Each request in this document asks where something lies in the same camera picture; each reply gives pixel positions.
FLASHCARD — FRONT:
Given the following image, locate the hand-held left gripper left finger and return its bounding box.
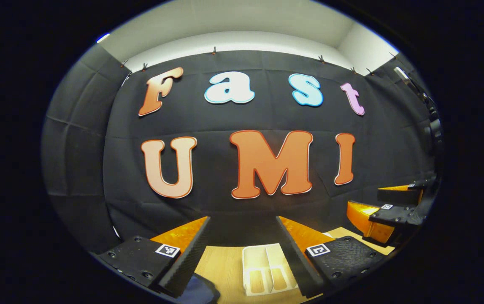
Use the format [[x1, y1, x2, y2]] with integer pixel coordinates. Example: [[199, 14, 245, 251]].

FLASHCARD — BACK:
[[96, 216, 212, 298]]

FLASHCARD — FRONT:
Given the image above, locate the blue schoolbag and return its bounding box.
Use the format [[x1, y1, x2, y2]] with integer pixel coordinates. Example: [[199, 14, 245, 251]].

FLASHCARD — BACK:
[[178, 272, 221, 304]]

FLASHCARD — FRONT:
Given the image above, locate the white bookshelf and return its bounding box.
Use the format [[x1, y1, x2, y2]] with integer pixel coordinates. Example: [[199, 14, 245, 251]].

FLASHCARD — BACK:
[[242, 230, 335, 296]]

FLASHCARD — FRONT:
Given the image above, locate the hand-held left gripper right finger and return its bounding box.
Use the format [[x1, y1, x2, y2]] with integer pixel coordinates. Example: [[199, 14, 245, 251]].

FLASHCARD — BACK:
[[276, 215, 388, 298]]

